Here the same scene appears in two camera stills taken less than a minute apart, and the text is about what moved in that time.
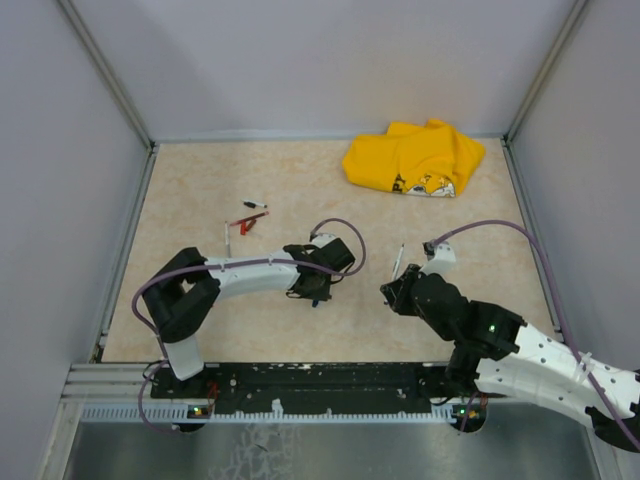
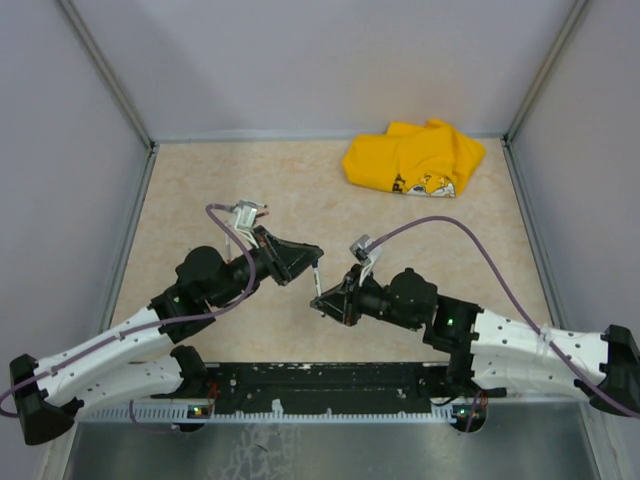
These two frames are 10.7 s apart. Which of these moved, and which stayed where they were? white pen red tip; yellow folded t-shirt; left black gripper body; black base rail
Moved: left black gripper body
Stayed: black base rail; white pen red tip; yellow folded t-shirt
